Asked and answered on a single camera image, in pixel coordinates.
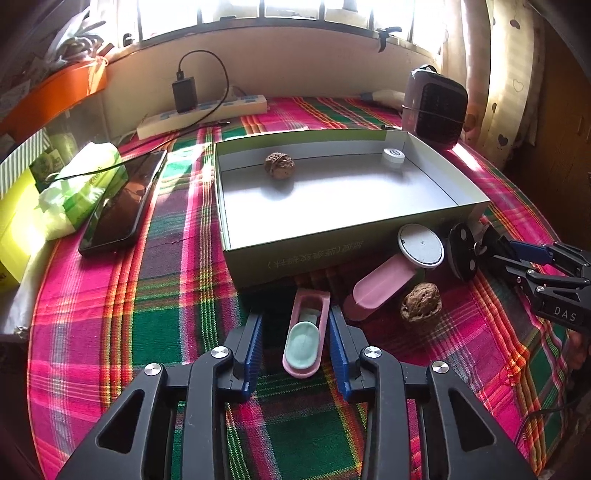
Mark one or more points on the pink plastic case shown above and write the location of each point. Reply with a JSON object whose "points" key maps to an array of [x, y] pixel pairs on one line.
{"points": [[378, 288]]}

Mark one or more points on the small white round cap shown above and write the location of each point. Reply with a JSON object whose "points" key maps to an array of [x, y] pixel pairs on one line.
{"points": [[393, 157]]}

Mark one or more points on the black charger block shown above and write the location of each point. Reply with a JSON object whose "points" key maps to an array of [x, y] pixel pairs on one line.
{"points": [[184, 92]]}

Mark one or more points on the yellow box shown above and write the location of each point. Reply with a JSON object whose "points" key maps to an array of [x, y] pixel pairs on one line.
{"points": [[14, 230]]}

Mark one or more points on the white power strip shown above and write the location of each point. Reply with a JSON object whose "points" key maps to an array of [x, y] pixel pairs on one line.
{"points": [[221, 113]]}

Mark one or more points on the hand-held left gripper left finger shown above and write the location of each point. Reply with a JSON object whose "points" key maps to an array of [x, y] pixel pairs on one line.
{"points": [[253, 355]]}

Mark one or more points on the brown walnut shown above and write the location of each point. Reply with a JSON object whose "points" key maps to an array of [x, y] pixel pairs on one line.
{"points": [[279, 165], [421, 304]]}

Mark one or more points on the black window hook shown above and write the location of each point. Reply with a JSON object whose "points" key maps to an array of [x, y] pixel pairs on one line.
{"points": [[383, 39]]}

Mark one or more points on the plant in plastic bag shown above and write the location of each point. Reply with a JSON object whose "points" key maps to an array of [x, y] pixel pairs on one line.
{"points": [[78, 37]]}

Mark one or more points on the green printed box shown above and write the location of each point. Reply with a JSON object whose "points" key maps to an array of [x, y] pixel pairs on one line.
{"points": [[46, 166]]}

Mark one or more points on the heart print curtain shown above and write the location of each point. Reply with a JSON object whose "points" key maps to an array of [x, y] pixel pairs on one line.
{"points": [[498, 69]]}

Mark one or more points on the orange tray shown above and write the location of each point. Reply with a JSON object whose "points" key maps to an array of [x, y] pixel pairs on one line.
{"points": [[55, 87]]}

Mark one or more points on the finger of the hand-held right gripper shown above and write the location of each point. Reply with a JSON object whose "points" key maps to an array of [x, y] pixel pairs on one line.
{"points": [[521, 274], [531, 252]]}

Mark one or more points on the green white striped box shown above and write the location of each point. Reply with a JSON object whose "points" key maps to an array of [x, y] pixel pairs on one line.
{"points": [[23, 157]]}

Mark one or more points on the window with metal bars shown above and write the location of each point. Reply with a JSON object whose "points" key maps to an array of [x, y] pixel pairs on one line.
{"points": [[277, 14]]}

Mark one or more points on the glass tank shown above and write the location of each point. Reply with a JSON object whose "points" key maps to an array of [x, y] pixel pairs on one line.
{"points": [[83, 124]]}

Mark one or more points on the green white tissue pack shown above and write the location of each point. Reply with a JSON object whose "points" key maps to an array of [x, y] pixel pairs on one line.
{"points": [[78, 184]]}

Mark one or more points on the black round two-button disc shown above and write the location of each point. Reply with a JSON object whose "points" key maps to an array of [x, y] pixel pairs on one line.
{"points": [[461, 249]]}

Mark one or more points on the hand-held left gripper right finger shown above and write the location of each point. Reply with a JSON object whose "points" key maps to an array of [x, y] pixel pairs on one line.
{"points": [[339, 355]]}

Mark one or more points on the black smartphone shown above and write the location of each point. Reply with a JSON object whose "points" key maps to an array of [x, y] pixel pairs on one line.
{"points": [[124, 203]]}

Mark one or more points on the grey black desk heater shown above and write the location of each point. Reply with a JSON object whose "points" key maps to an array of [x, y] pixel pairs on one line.
{"points": [[434, 110]]}

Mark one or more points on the grey cardboard box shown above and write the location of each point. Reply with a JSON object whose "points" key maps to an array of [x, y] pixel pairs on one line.
{"points": [[332, 198]]}

